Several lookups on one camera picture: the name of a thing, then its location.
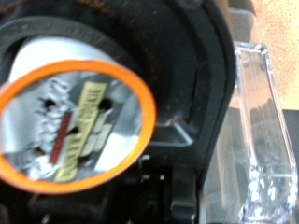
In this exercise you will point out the orange rimmed coffee pod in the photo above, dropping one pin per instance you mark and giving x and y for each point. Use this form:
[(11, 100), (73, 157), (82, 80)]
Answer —
[(74, 124)]

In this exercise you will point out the black Keurig coffee machine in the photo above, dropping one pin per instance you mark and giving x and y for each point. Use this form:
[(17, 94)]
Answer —
[(187, 77)]

